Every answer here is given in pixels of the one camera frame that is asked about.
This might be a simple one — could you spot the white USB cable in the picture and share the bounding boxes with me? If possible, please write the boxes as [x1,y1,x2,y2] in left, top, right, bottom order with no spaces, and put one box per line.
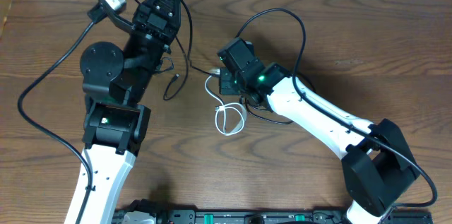
[204,68,248,137]

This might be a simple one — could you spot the thin black USB cable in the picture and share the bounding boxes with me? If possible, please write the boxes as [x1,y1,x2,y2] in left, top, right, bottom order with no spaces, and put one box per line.
[131,0,215,102]

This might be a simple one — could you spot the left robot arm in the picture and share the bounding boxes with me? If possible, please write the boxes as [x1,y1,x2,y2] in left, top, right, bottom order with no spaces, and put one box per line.
[65,0,181,223]

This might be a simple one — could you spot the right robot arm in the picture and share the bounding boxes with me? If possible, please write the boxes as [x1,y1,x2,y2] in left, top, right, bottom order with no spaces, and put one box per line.
[218,37,420,223]

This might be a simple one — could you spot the thick black left camera cable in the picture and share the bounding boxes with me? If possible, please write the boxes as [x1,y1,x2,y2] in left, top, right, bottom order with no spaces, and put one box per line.
[17,3,107,224]

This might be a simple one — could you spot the thick black camera cable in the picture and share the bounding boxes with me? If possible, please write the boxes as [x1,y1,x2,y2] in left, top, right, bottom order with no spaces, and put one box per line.
[234,7,439,208]
[17,3,107,224]

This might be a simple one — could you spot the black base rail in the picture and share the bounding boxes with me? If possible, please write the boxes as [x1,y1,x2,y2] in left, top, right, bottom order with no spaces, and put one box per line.
[112,199,434,224]

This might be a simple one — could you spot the thick black right camera cable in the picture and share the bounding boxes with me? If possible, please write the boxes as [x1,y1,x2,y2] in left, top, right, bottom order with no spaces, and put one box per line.
[234,7,439,208]

